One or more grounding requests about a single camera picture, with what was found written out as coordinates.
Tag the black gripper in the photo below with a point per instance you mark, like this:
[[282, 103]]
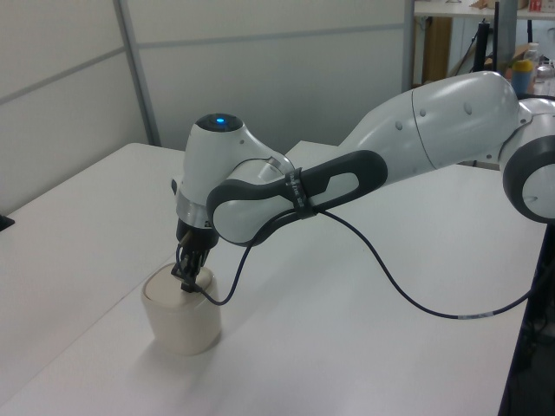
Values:
[[197, 237]]

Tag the small cream trash can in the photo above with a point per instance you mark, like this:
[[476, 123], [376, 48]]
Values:
[[184, 323]]

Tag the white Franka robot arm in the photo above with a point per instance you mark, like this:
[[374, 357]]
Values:
[[390, 151]]

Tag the black table clamp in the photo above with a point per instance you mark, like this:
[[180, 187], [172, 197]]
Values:
[[5, 222]]

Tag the brown wooden cabinet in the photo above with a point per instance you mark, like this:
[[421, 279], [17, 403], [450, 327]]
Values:
[[437, 52]]

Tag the black monitor stand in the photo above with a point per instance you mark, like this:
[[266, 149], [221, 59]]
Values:
[[484, 47]]

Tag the blue bottle yellow cap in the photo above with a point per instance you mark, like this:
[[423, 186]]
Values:
[[522, 78]]

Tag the clear plastic bottle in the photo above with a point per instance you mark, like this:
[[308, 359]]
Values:
[[532, 54]]

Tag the slim grey partition post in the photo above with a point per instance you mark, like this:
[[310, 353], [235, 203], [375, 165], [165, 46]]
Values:
[[413, 43]]

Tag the black table frame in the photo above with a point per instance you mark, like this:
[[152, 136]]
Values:
[[531, 338]]

